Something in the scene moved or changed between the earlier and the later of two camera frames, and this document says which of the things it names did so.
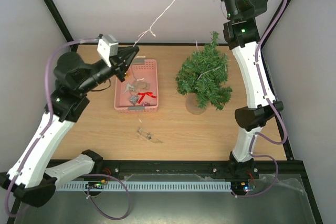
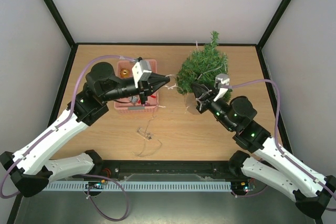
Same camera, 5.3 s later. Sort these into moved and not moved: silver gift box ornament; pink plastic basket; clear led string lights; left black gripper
Moved: left black gripper; clear led string lights
Not moved: silver gift box ornament; pink plastic basket
